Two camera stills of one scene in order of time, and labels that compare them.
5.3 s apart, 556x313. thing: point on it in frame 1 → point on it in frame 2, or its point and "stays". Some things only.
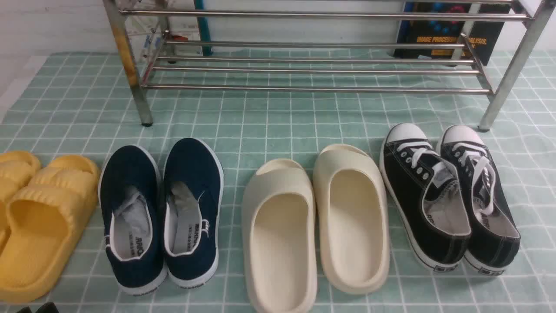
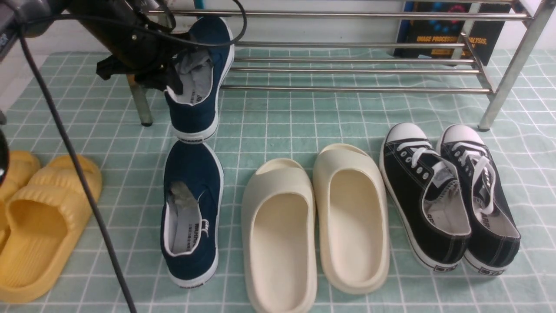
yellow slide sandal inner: (47, 223) stays
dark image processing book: (452, 31) stays
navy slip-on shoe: (193, 190) stays
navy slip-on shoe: (130, 208) → (205, 61)
